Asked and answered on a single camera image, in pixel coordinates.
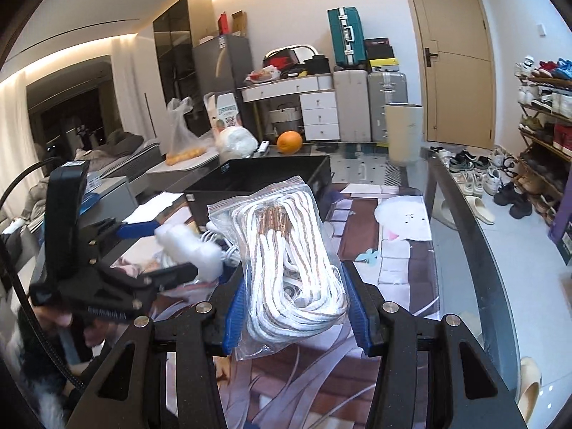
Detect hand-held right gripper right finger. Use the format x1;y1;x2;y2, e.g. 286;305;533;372
341;261;531;429

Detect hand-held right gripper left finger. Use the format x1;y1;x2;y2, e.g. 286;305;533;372
65;273;251;429

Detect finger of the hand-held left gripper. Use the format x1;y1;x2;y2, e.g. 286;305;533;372
92;217;164;245
99;262;200;298

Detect clear bag of white rope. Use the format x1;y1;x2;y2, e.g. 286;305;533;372
207;175;350;361

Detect person's left hand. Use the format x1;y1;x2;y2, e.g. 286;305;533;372
38;307;107;346

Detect white paper sheet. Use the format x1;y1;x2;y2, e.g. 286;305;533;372
129;192;189;225

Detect grey carton with blue label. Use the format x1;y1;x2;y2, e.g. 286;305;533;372
78;174;135;230

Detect white low bench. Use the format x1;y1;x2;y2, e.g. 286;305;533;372
145;149;220;198

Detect printed desk mat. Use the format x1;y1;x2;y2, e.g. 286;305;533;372
112;182;441;429

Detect grey bed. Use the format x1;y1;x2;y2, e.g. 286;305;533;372
74;129;162;180

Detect white curtain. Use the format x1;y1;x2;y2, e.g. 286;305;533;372
0;70;51;234

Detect clear bag of small oranges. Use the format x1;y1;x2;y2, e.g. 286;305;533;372
165;97;220;166

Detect dark window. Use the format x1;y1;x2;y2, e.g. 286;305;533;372
26;55;122;153

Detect white knotted plastic bag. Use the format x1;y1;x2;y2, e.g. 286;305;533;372
216;126;259;158

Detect black storage box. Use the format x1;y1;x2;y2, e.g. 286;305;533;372
183;154;332;233

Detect printed white pouch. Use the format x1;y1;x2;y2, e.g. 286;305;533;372
204;92;245;137

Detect white fluffy garment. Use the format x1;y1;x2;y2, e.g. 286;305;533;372
0;334;69;429

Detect beige slipper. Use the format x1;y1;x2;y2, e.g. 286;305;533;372
440;195;497;225
519;356;544;426

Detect orange fruit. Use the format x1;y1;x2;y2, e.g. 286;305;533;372
276;131;304;155

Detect grey refrigerator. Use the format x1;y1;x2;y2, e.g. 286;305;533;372
192;33;253;137

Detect grey lidded pot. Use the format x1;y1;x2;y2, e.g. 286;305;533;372
267;103;303;142

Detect dark glass cabinet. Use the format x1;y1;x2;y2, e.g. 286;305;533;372
153;0;213;113

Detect white cylindrical bin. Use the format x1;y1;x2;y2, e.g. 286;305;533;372
385;103;424;165

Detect cluster of loose sneakers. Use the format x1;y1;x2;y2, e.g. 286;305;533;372
429;145;533;220

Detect plate of snacks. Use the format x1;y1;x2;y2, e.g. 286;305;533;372
244;66;280;85

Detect beige suitcase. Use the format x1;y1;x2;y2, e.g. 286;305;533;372
333;68;373;143

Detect white desk with drawers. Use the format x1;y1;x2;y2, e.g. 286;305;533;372
241;74;343;142

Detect purple box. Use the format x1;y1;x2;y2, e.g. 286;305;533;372
548;206;572;270

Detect red and black bag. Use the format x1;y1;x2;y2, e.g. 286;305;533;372
262;49;300;73

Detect silver suitcase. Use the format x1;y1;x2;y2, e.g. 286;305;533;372
367;71;409;144

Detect white curved chair back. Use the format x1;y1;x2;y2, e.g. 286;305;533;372
279;42;319;66

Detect yellow and black box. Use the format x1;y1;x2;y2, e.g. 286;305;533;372
368;57;399;73

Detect wooden shoe rack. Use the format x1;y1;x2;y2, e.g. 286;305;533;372
514;71;572;233

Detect black flat box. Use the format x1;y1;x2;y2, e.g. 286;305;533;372
364;36;395;60

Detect beige door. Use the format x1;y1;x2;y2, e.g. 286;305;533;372
399;0;497;149

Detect teal suitcase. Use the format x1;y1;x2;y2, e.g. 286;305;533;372
327;7;370;70

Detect rows of racked shoes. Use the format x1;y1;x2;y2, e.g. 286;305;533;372
514;55;572;215

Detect white charging cable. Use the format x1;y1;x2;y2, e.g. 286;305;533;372
202;230;245;270

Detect black braided cable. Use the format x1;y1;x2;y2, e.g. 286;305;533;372
0;156;87;390

